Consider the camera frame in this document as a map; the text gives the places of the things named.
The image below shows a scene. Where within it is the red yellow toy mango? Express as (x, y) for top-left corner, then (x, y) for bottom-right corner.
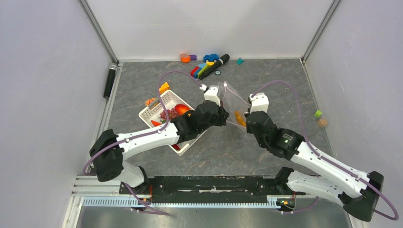
(174, 104), (191, 115)

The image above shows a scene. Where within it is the clear zip top bag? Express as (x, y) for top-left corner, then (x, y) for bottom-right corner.
(218, 81), (249, 132)

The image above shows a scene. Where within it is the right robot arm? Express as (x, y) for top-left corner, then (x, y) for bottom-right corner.
(246, 111), (384, 222)

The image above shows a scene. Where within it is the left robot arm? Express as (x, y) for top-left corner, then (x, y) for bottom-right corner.
(89, 101), (230, 194)

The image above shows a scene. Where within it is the purple toy grape bunch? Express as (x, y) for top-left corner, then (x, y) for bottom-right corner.
(160, 108), (179, 120)

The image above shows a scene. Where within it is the white perforated plastic basket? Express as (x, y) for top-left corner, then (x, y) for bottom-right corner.
(138, 90), (206, 156)

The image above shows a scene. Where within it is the multicolour toy block stack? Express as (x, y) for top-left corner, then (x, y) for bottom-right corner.
(191, 62), (214, 79)

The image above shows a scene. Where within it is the black microphone on table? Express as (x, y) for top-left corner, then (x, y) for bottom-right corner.
(199, 54), (230, 80)

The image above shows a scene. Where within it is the red toy chili pepper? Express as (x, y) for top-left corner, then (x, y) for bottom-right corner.
(171, 144), (180, 151)

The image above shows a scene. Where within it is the orange toy building block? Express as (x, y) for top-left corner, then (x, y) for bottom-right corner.
(158, 82), (171, 95)

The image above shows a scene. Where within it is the orange toy carrot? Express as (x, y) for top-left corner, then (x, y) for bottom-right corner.
(151, 120), (162, 126)

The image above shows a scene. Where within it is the blue toy car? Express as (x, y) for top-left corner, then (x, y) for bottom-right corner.
(203, 54), (220, 63)

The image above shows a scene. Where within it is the green toy cube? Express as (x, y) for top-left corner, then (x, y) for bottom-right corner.
(314, 110), (322, 118)

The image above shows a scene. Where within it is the orange toy peeled tangerine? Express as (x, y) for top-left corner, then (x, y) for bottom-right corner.
(145, 97), (156, 106)

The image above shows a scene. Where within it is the teal toy block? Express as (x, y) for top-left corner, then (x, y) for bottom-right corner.
(237, 58), (244, 65)

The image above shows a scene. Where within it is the brown toy ball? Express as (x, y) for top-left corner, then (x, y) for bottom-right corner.
(317, 118), (328, 127)

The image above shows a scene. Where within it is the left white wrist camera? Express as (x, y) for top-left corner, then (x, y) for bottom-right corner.
(199, 84), (221, 106)

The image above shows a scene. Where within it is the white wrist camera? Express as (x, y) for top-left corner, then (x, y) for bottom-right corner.
(249, 93), (269, 114)
(199, 84), (221, 106)

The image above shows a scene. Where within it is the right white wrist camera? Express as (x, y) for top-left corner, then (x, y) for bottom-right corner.
(249, 93), (269, 114)

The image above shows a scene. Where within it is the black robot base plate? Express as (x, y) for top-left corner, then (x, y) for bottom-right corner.
(133, 167), (294, 204)

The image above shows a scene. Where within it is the black microphone by wall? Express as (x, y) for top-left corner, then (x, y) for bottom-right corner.
(103, 63), (118, 99)

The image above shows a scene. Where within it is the white slotted cable duct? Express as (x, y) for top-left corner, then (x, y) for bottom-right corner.
(82, 196), (280, 209)

